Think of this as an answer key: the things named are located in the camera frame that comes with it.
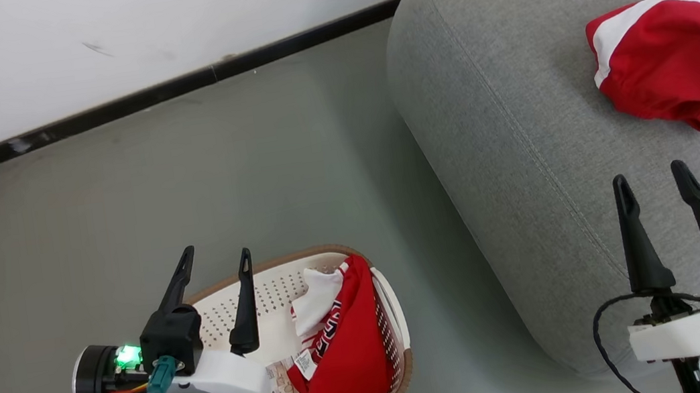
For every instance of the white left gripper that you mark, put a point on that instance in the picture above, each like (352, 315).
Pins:
(232, 378)

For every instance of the red jersey with lettering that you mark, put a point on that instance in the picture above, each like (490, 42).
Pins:
(353, 372)

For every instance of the red shorts with white stripe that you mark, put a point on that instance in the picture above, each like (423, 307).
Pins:
(670, 59)

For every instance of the grey fabric sofa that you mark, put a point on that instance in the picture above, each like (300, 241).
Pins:
(513, 100)

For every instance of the cream perforated laundry basket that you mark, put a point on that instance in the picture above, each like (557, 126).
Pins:
(267, 288)

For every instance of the black cylindrical left gripper motor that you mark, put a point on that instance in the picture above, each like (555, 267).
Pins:
(97, 378)

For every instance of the black baseboard strip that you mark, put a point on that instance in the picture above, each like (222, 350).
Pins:
(173, 86)

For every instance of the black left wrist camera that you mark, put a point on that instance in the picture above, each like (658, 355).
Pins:
(172, 335)

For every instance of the teal left camera connector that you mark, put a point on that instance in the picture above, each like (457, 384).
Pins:
(161, 380)

